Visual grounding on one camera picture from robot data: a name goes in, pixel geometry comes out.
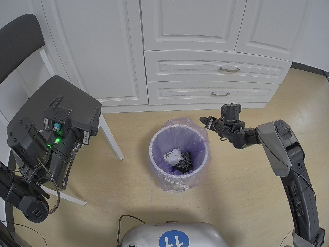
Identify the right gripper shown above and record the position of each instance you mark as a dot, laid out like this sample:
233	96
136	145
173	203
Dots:
217	127

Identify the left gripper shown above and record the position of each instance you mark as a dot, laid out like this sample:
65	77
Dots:
79	135

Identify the black plastic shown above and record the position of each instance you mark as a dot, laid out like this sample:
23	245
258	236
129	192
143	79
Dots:
183	163

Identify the white printed wrapper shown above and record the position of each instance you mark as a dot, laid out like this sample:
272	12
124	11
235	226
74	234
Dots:
173	157

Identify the purple plastic bag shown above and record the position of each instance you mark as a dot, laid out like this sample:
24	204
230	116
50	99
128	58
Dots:
180	184

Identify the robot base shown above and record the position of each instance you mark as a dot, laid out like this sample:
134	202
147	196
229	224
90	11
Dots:
177	235

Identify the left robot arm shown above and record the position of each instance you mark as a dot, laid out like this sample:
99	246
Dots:
28	143

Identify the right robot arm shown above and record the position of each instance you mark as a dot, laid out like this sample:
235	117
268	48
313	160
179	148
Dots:
280	143

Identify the white trash bin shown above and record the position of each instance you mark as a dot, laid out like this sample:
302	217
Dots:
177	175

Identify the white chair with grey cushions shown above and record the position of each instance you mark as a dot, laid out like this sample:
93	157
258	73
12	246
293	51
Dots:
74	99

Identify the white wardrobe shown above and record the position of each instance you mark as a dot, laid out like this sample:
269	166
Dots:
192	60

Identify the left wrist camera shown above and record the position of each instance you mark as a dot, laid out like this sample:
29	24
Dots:
61	117

